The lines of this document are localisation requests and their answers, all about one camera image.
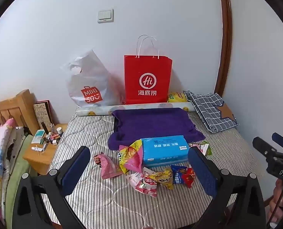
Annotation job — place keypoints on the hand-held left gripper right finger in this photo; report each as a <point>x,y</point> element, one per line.
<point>203,171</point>

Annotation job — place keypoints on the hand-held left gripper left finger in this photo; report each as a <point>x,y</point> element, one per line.
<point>77,169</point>

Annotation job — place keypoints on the green snack packet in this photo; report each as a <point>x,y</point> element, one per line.
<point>204,148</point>

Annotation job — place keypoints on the yellow snack packet blue logo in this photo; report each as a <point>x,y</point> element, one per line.
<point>178,176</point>

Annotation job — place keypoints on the blue tissue pack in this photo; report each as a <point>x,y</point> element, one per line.
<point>165,148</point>

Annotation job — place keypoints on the yellow and pink snack packet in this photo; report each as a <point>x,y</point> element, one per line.
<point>131,158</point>

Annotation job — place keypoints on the pink white strawberry snack packet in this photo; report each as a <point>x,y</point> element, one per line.
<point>143,186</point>

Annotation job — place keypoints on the purple towel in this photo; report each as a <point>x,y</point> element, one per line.
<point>153,124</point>

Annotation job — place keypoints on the person's right hand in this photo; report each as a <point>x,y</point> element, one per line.
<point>279,200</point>

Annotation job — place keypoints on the striped grey bed quilt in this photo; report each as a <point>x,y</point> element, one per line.
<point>96,200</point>

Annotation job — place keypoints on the wooden nightstand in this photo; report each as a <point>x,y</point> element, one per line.
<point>39,159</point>

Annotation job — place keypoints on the white jar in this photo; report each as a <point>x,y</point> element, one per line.
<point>59,130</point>

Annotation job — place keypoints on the white tube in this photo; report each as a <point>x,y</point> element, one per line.
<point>37,149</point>

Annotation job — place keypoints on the small clear bottle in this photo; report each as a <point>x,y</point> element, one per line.
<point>51,126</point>

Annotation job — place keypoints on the teal white box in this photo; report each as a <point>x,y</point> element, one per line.
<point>37,136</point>

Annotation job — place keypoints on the green blanket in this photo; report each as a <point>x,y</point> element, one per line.
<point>17,171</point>

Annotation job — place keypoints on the blue checkered folded cloth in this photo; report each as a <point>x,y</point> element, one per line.
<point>210,111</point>

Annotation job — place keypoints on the patterned hardcover book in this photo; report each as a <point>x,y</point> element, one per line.
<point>42,113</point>

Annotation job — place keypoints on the yellow green packet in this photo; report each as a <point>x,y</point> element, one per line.
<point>177,97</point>

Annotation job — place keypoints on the white plastic bag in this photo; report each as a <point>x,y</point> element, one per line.
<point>91,85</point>

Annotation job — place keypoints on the wooden headboard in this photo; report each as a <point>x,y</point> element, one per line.
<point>15,107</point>

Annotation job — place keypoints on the red paper bag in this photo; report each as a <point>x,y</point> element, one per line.
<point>147,78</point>

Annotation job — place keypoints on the brown wooden door frame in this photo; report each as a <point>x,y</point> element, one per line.
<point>226,40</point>

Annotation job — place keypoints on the white light switch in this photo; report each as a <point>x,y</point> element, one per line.
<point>105,16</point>

